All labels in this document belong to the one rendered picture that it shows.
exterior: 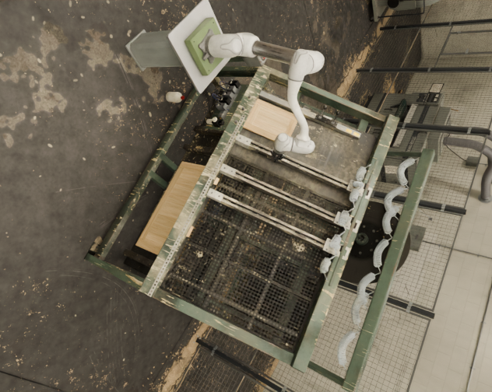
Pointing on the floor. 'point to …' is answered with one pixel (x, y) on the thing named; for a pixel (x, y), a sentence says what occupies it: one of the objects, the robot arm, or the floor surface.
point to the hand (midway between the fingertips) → (275, 159)
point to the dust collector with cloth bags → (398, 7)
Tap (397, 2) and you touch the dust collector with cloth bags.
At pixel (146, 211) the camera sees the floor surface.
